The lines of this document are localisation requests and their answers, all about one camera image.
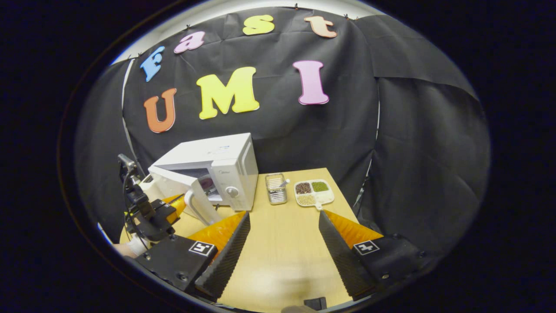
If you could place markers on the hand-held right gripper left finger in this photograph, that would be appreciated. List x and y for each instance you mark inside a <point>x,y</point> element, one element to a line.
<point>228,261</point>

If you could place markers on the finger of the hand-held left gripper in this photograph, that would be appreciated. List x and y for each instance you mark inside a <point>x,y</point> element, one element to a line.
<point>180,211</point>
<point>174,199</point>

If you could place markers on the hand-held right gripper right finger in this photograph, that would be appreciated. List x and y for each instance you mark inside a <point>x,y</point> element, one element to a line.
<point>343,261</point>

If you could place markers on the pink ham slice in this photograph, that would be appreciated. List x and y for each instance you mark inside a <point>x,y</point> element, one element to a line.
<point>206,183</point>

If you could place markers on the white microwave oven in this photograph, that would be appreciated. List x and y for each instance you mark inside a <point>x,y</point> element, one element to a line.
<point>234,174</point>

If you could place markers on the white divided snack tray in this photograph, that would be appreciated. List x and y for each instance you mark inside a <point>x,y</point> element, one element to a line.
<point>313,193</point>

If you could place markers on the metal mesh basket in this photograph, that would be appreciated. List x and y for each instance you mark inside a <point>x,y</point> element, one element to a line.
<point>276,193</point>

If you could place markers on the black backdrop cloth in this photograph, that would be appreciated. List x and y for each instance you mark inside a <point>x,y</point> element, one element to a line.
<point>304,130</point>

